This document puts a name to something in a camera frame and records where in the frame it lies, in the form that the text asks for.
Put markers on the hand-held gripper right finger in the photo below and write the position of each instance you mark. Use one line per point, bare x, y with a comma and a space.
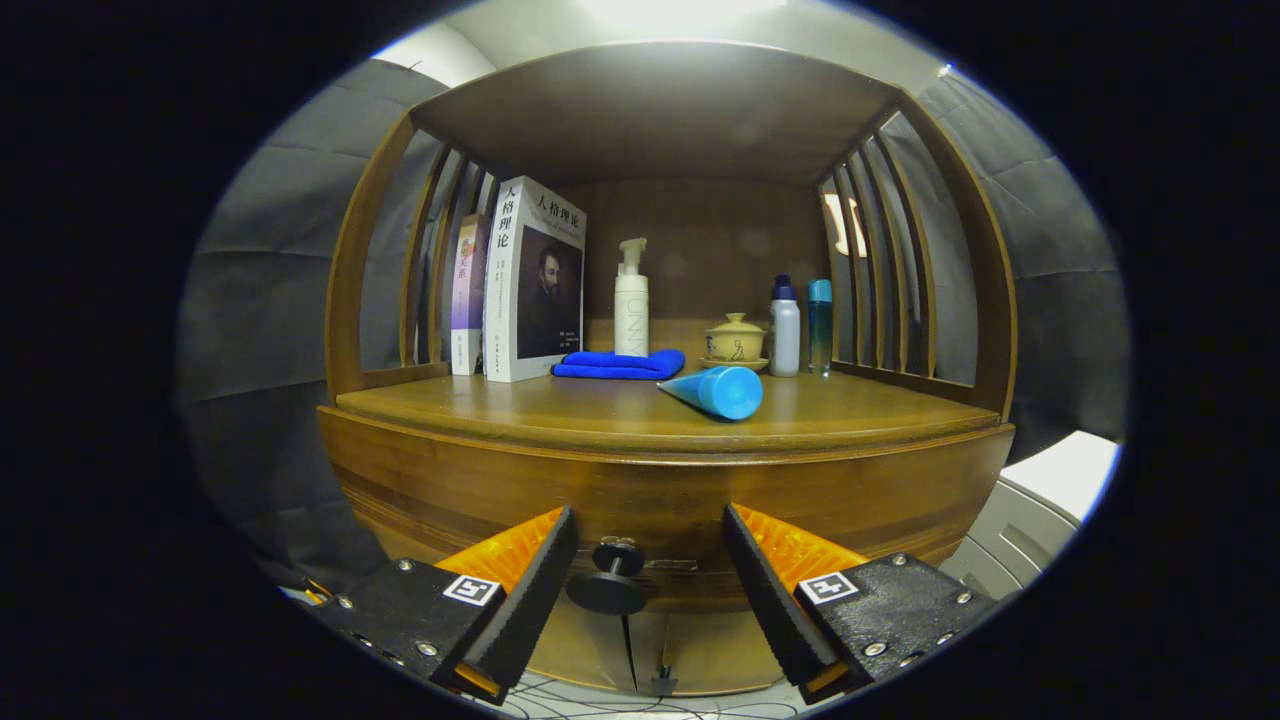
775, 600

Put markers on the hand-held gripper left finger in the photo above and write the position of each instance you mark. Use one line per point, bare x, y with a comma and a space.
530, 600

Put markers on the blue cosmetic tube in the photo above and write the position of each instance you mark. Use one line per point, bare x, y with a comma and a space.
725, 392

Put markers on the wooden cabinet door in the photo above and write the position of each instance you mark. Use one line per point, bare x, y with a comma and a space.
710, 650
590, 645

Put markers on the wooden countertop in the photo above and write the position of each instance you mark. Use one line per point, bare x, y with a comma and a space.
600, 405

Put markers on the wooden cabinet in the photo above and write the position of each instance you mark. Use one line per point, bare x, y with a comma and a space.
660, 110

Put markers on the small orange object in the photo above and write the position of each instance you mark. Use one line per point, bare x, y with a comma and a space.
316, 592

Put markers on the blue folded cloth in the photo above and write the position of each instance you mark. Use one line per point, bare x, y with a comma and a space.
615, 365

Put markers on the yellow lidded teacup with saucer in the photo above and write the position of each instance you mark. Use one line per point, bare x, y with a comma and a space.
735, 345

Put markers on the white bottle with blue cap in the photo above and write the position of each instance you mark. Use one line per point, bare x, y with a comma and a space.
785, 335

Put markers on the clear teal bottle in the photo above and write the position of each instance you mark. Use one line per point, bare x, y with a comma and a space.
820, 330

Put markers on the white pump bottle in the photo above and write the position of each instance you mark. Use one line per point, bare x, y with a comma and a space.
631, 315

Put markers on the purple book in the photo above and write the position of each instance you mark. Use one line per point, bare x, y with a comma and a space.
468, 300

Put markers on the white book with portrait cover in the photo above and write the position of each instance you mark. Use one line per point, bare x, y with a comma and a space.
545, 290

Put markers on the white appliance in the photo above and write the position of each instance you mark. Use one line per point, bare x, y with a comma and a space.
1060, 470

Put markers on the black backdrop cloth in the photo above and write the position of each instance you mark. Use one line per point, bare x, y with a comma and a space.
270, 300

